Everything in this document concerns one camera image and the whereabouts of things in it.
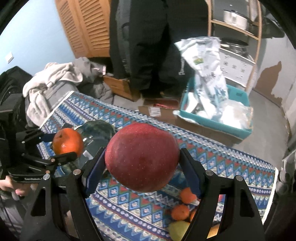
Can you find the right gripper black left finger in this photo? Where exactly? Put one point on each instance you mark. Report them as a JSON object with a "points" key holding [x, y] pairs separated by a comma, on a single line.
{"points": [[44, 219]]}

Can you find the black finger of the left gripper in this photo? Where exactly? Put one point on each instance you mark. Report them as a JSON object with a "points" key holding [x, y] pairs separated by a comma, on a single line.
{"points": [[34, 136], [57, 160]]}

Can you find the orange tangerine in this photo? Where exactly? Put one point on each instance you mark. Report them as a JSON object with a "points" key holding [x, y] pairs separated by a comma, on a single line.
{"points": [[180, 212], [67, 140]]}

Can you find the dark red apple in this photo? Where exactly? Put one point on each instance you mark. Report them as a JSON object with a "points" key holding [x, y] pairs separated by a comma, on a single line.
{"points": [[142, 157]]}

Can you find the red apple with stem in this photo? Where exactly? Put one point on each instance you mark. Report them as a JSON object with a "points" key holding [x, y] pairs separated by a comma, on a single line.
{"points": [[221, 198]]}

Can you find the left human hand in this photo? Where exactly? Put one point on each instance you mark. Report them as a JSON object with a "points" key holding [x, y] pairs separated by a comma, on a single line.
{"points": [[20, 189]]}

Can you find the yellow pear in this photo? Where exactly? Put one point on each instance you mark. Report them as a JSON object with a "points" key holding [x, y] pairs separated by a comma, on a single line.
{"points": [[213, 231]]}

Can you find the pile of grey clothes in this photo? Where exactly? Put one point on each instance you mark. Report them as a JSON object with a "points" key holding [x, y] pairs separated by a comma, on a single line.
{"points": [[47, 88]]}

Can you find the patterned blue tablecloth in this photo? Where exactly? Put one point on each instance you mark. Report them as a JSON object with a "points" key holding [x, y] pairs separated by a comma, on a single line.
{"points": [[124, 214]]}

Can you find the orange tangerine front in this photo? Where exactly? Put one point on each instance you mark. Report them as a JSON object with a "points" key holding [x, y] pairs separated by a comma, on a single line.
{"points": [[180, 212]]}

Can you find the clear plastic bag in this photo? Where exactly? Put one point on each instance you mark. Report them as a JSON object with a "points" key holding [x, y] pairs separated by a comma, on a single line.
{"points": [[235, 114]]}

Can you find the brown cardboard box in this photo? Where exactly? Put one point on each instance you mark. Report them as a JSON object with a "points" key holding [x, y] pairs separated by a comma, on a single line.
{"points": [[162, 110]]}

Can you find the teal cardboard box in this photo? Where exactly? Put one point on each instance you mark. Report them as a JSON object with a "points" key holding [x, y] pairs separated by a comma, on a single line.
{"points": [[214, 123]]}

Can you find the wooden louvered door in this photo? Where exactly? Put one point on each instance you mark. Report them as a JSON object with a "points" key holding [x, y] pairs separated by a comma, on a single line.
{"points": [[86, 25]]}

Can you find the black hanging jacket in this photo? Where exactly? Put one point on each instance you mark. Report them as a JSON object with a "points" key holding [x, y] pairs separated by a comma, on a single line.
{"points": [[142, 43]]}

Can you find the white patterned cabinet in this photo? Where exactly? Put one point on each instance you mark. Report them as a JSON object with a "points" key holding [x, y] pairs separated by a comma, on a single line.
{"points": [[236, 67]]}

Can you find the white rice bag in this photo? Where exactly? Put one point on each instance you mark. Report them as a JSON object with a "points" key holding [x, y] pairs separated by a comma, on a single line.
{"points": [[202, 54]]}

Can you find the wooden shelf rack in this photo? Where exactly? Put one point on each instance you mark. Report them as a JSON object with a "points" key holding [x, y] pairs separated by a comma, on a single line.
{"points": [[242, 42]]}

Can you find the steel cooking pot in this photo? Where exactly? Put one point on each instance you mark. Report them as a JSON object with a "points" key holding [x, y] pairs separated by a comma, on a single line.
{"points": [[235, 19]]}

